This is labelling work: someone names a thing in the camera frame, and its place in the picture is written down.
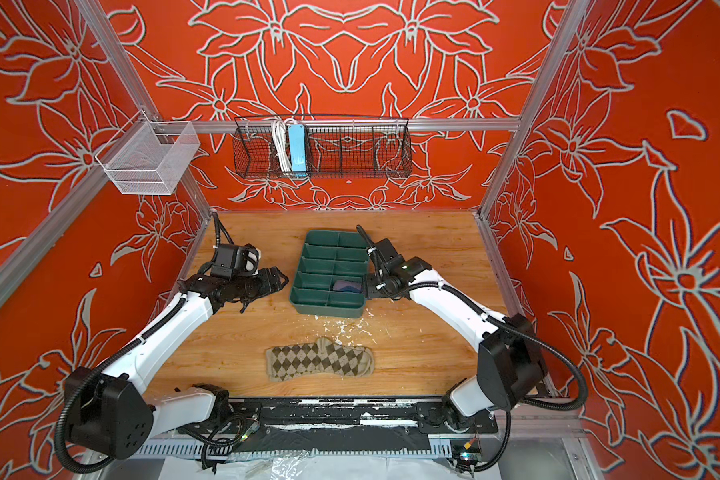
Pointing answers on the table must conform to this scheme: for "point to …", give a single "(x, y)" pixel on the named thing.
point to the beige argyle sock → (320, 357)
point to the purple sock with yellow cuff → (354, 286)
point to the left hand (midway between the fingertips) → (278, 280)
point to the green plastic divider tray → (329, 256)
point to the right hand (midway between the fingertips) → (369, 284)
